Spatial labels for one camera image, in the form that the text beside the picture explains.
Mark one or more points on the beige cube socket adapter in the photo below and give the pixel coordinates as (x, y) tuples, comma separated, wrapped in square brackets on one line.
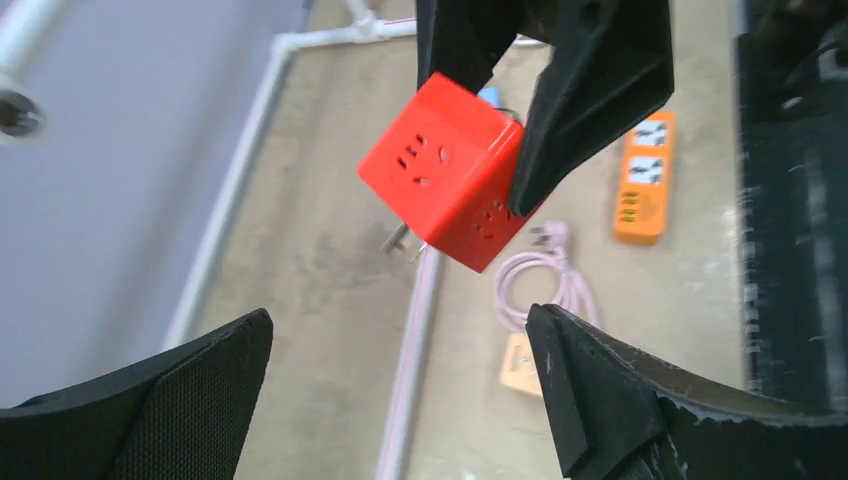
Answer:
[(518, 369)]

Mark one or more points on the white PVC pipe frame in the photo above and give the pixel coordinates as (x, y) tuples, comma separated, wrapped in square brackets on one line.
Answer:
[(99, 216)]

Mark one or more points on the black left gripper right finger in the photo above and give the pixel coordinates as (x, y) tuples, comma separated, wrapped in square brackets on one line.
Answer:
[(617, 412)]

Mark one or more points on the orange power strip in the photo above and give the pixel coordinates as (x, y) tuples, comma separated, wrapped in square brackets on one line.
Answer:
[(642, 200)]

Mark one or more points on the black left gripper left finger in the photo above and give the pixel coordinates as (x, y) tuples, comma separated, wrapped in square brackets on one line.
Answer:
[(182, 414)]

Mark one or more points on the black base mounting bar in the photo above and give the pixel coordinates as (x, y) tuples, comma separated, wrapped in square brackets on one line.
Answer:
[(792, 101)]

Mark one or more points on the red cube socket adapter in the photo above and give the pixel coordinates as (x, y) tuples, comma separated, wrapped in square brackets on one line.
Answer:
[(445, 167)]

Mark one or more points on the blue square charger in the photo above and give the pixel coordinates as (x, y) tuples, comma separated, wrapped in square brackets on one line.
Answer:
[(492, 95)]

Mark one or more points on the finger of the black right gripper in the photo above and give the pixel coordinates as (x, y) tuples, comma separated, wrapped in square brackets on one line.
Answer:
[(611, 66), (464, 39)]

